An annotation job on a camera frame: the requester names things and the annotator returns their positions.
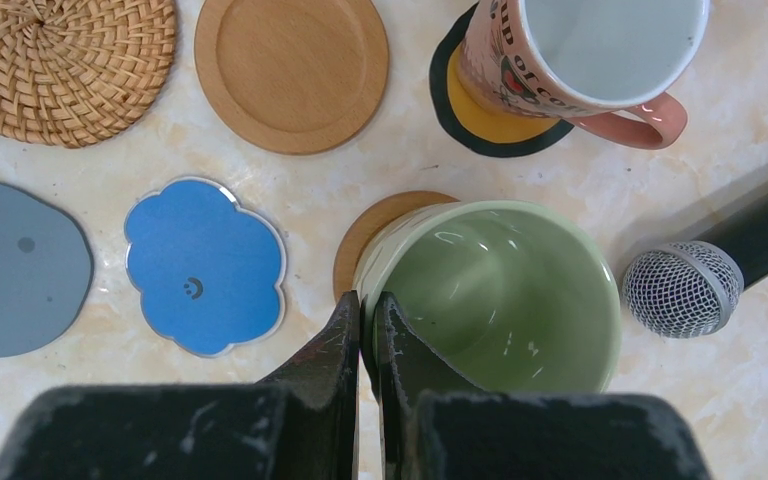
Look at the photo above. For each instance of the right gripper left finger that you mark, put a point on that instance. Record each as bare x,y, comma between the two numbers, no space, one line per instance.
298,422

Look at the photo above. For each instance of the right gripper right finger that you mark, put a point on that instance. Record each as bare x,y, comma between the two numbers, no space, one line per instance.
438,425

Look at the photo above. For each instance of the light green mug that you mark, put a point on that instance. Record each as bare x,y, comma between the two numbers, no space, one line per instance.
512,295

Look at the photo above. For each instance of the light wooden coaster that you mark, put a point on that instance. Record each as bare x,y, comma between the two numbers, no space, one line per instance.
292,77
364,228

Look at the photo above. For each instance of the blue flower coaster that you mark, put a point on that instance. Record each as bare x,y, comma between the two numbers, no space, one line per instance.
208,270

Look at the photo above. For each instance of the orange face coaster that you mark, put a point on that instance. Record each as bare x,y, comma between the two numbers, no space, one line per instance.
484,132

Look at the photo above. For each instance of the grey blue coaster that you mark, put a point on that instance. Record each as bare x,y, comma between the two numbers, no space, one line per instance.
46,270

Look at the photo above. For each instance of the small pink cup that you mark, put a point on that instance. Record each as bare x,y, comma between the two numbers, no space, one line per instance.
603,66

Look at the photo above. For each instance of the woven rattan coaster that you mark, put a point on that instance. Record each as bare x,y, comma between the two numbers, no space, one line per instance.
75,73

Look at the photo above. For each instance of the black microphone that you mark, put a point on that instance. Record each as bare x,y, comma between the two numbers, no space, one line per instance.
688,289

